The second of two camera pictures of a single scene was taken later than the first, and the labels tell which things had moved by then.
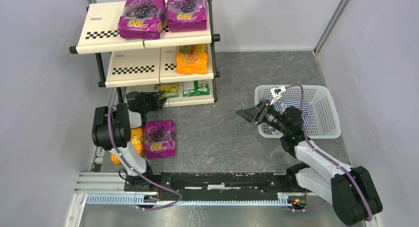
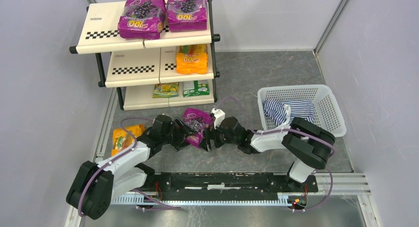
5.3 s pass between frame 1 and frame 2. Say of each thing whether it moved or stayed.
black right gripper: moved
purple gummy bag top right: stayed
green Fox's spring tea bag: stayed
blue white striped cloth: stayed
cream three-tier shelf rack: stayed
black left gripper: moved
